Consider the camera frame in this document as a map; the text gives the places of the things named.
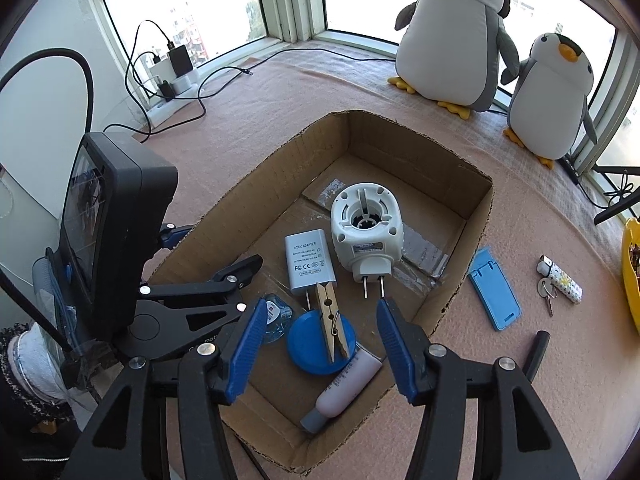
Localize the small metal key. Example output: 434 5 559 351
537 277 557 317

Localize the white power strip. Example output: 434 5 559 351
145 67 201 128

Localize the cardboard box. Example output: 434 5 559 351
142 109 496 476

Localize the white power adapter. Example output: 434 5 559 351
285 230 338 313

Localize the wooden clothespin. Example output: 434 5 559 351
314 280 351 363

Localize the long black cable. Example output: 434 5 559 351
200 47 401 96

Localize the white plug-in device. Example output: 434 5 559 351
330 182 405 306

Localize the white window frame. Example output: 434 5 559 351
80 0 640 201

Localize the black cable with loose plug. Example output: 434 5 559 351
102 66 252 143

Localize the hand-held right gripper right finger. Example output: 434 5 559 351
376 298 596 480

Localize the black charger cable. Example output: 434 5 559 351
124 20 176 111

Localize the blue round lid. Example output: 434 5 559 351
286 310 358 375

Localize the black charger block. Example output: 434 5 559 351
167 46 196 77

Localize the black rubber tube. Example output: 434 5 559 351
522 330 551 381

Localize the small clear plastic container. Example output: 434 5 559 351
262 292 296 345

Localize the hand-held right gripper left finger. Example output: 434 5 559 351
60 297 269 480

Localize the pink felt blanket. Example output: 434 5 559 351
102 42 640 480

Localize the large plush penguin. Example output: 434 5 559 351
387 0 521 121

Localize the thick black cable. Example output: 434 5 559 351
0 49 96 133

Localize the small plush penguin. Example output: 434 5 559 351
501 32 598 170

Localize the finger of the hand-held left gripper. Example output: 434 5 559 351
170 300 251 362
137 254 264 306

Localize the black slim device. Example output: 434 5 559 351
559 156 582 184

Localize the white tube with grey cap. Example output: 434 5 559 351
300 349 383 433

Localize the white dotted lighter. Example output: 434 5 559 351
537 255 583 305

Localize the blue phone stand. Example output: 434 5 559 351
467 246 522 332

